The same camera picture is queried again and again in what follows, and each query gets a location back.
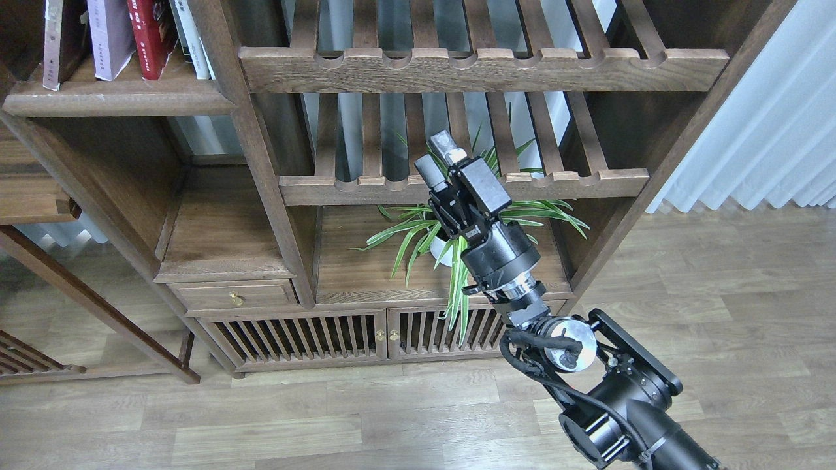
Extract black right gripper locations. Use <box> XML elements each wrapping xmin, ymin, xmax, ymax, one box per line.
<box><xmin>415</xmin><ymin>130</ymin><xmax>546</xmax><ymax>307</ymax></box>

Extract red survival guide book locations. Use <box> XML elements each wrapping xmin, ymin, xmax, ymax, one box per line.
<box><xmin>127</xmin><ymin>1</ymin><xmax>177</xmax><ymax>80</ymax></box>

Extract white purple book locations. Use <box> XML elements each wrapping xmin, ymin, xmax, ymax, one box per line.
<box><xmin>87</xmin><ymin>1</ymin><xmax>137</xmax><ymax>81</ymax></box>

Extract dark maroon book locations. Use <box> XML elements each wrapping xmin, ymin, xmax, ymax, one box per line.
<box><xmin>42</xmin><ymin>1</ymin><xmax>89</xmax><ymax>91</ymax></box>

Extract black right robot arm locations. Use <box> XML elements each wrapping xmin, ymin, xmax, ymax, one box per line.
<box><xmin>415</xmin><ymin>131</ymin><xmax>722</xmax><ymax>469</ymax></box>

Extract white upright books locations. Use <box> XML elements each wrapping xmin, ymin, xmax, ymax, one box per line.
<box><xmin>170</xmin><ymin>1</ymin><xmax>216</xmax><ymax>80</ymax></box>

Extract white plant pot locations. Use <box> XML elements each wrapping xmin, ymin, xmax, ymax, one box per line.
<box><xmin>430</xmin><ymin>231</ymin><xmax>458</xmax><ymax>270</ymax></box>

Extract green spider plant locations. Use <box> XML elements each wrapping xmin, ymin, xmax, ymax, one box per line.
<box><xmin>361</xmin><ymin>148</ymin><xmax>589</xmax><ymax>344</ymax></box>

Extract dark wooden bookshelf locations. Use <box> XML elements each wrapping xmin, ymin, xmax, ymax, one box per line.
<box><xmin>2</xmin><ymin>1</ymin><xmax>796</xmax><ymax>378</ymax></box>

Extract brass drawer knob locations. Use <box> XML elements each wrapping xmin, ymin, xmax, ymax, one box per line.
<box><xmin>229</xmin><ymin>291</ymin><xmax>245</xmax><ymax>306</ymax></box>

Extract white pleated curtain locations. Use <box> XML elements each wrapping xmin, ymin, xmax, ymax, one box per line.
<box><xmin>646</xmin><ymin>1</ymin><xmax>835</xmax><ymax>213</ymax></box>

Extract wooden side furniture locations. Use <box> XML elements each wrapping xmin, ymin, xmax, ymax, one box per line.
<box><xmin>2</xmin><ymin>126</ymin><xmax>199</xmax><ymax>384</ymax></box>

